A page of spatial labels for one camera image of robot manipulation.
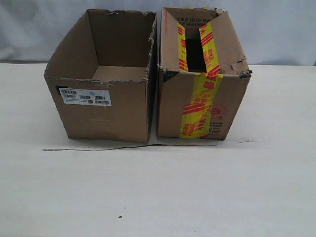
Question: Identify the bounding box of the brown cardboard box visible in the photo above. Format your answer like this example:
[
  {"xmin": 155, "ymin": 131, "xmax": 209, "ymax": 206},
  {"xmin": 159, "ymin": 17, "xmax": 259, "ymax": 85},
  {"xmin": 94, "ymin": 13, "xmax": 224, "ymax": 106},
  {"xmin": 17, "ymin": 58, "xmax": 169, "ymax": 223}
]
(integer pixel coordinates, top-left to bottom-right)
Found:
[{"xmin": 44, "ymin": 9, "xmax": 158, "ymax": 143}]

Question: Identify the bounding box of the cardboard box with yellow tape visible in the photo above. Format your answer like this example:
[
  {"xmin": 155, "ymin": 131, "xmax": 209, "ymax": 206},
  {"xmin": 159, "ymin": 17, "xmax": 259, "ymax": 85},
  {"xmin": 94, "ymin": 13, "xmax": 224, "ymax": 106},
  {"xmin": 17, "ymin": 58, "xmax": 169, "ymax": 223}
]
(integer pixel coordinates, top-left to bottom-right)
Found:
[{"xmin": 157, "ymin": 7, "xmax": 252, "ymax": 140}]

